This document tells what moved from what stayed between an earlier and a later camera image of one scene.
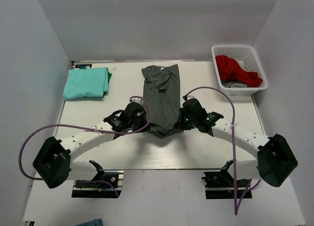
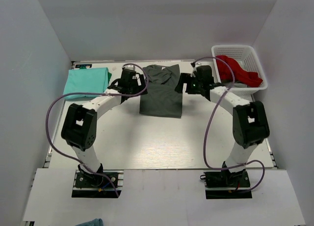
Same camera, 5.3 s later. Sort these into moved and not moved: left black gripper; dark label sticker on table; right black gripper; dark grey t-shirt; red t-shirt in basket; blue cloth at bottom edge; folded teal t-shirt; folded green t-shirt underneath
Moved: left black gripper; right black gripper; dark grey t-shirt
Not moved: blue cloth at bottom edge; dark label sticker on table; folded green t-shirt underneath; folded teal t-shirt; red t-shirt in basket
